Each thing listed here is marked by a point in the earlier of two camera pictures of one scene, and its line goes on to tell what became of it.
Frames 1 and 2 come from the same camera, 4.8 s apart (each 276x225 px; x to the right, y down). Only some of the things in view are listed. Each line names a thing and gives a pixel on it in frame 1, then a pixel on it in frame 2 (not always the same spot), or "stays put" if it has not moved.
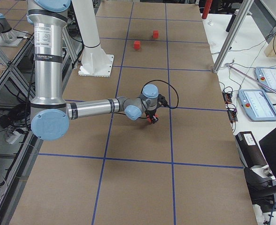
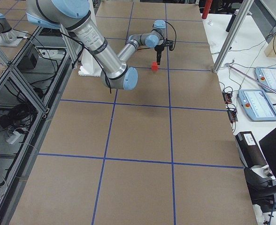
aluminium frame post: [244, 10] stays put
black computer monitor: [275, 146] stays put
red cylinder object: [207, 8] stays put
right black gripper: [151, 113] → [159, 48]
